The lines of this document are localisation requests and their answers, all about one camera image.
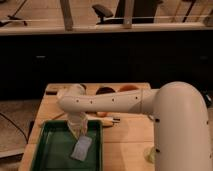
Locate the black small block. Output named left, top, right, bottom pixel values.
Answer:
left=45, top=91, right=57, bottom=95

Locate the black floor cable left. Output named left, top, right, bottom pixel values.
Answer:
left=0, top=112, right=30, bottom=144

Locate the light green cup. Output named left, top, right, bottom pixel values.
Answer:
left=144, top=147, right=155, bottom=164

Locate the black office chair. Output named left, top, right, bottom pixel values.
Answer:
left=92, top=0, right=162, bottom=25

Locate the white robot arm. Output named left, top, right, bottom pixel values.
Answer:
left=57, top=82, right=213, bottom=171

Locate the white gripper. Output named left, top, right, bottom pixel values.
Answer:
left=67, top=120, right=88, bottom=138

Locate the orange bowl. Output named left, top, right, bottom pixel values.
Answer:
left=119, top=85, right=139, bottom=92

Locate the dark red bowl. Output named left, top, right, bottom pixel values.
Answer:
left=96, top=87, right=115, bottom=95

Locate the blue grey sponge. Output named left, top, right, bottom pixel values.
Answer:
left=70, top=135, right=92, bottom=161

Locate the wooden spoon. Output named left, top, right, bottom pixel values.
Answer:
left=38, top=112, right=66, bottom=128

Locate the white handled knife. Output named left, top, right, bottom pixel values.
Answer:
left=86, top=115, right=120, bottom=123

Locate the green plastic tray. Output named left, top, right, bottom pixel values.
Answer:
left=30, top=120, right=103, bottom=171

